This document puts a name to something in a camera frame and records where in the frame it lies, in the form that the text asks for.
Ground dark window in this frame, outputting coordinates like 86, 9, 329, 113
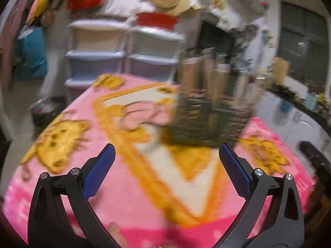
277, 2, 329, 86

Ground white kitchen cabinets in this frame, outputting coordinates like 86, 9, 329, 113
255, 91, 330, 160

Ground dark green utensil basket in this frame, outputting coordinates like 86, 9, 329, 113
167, 90, 251, 148

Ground left hand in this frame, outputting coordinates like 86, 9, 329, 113
108, 222, 129, 248

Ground beige top drawer bin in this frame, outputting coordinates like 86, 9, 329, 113
68, 19, 130, 52

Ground yellow hanging cloth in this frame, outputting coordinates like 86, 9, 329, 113
27, 0, 56, 25

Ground black trash bag bin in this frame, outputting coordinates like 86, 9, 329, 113
30, 96, 67, 138

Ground chopsticks vertical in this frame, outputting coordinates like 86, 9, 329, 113
180, 57, 201, 97
215, 53, 231, 101

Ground blue middle drawer bin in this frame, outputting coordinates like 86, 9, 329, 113
66, 50, 125, 81

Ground wooden cutting board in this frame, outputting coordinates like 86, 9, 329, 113
272, 57, 291, 85

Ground blue hanging bag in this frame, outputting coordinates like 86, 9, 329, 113
14, 26, 48, 82

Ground black microwave oven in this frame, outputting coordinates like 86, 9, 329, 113
196, 21, 235, 57

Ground pink cartoon blanket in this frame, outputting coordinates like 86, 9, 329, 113
3, 75, 314, 247

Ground purple middle drawer bin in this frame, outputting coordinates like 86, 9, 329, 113
126, 54, 178, 82

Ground green top drawer bin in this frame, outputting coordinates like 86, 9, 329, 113
128, 26, 186, 59

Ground chopsticks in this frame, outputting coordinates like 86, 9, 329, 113
232, 69, 255, 110
202, 47, 215, 101

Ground red plastic basin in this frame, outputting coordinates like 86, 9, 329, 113
136, 12, 178, 30

